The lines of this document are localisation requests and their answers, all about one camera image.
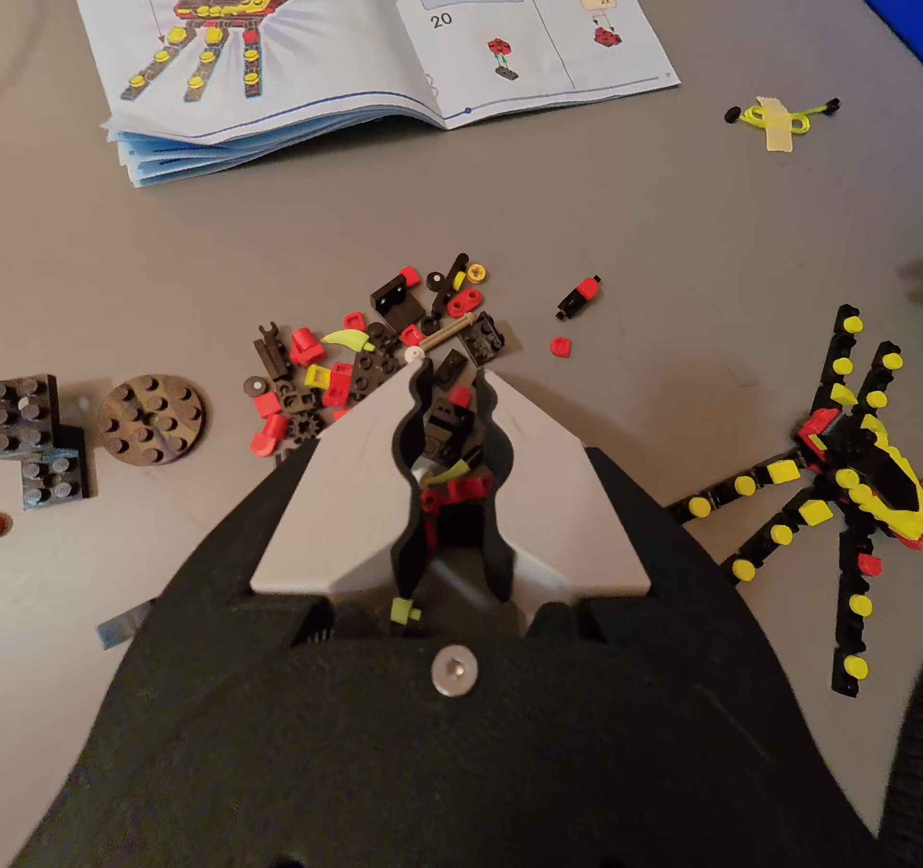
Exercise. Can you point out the lime lego peg piece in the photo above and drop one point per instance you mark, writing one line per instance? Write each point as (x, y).
(400, 610)

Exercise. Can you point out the small red lego tile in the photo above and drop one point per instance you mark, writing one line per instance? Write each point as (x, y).
(560, 347)

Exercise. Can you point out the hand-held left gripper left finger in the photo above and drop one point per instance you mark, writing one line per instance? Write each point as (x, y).
(339, 507)

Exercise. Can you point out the black and red lego assembly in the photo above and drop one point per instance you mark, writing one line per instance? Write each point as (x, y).
(580, 295)

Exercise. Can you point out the pile of lego pieces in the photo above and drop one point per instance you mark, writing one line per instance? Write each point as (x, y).
(303, 346)

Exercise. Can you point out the clear plastic wrapper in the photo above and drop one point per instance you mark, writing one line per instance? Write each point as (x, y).
(119, 630)

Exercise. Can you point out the black lego plate stack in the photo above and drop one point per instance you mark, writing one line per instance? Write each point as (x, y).
(36, 414)

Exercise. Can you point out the black yellow lego spider model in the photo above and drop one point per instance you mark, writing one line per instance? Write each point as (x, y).
(858, 464)

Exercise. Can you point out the lego instruction booklet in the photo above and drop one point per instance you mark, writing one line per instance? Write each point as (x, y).
(404, 53)

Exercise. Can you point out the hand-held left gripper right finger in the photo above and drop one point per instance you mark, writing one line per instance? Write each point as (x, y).
(570, 515)

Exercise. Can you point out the round dark lego plate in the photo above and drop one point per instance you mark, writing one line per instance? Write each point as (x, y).
(153, 421)

